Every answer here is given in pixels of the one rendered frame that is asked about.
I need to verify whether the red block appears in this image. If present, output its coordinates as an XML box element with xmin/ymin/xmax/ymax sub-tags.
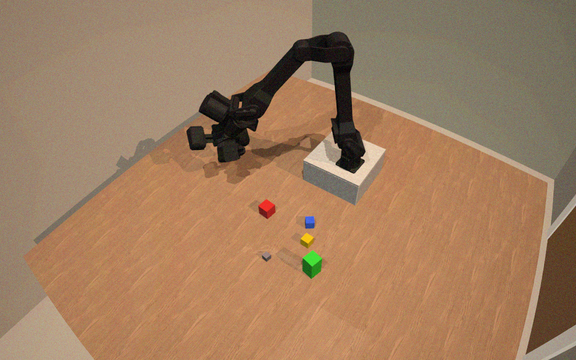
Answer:
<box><xmin>258</xmin><ymin>199</ymin><xmax>276</xmax><ymax>219</ymax></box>

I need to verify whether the blue block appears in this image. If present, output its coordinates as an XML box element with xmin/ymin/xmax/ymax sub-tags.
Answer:
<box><xmin>305</xmin><ymin>216</ymin><xmax>315</xmax><ymax>229</ymax></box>

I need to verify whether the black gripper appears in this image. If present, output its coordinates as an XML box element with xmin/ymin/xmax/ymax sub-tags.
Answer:
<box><xmin>186</xmin><ymin>121</ymin><xmax>250</xmax><ymax>150</ymax></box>

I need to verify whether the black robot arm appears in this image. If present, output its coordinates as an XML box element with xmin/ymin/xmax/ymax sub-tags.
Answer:
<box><xmin>198</xmin><ymin>31</ymin><xmax>366</xmax><ymax>174</ymax></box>

